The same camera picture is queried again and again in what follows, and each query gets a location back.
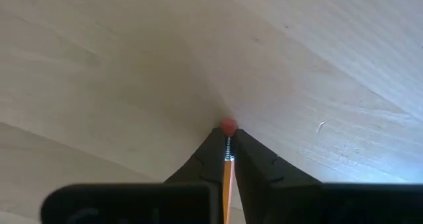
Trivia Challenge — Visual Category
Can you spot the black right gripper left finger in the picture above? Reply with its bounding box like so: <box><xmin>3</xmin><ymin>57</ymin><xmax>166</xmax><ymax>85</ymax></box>
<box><xmin>164</xmin><ymin>127</ymin><xmax>229</xmax><ymax>224</ymax></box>

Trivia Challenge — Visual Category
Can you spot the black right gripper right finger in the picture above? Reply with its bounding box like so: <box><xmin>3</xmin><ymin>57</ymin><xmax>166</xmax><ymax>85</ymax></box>
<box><xmin>233</xmin><ymin>128</ymin><xmax>423</xmax><ymax>224</ymax></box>

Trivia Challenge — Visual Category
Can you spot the orange pencil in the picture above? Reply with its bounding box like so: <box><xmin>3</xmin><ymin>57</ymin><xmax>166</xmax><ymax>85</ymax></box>
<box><xmin>219</xmin><ymin>117</ymin><xmax>239</xmax><ymax>224</ymax></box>

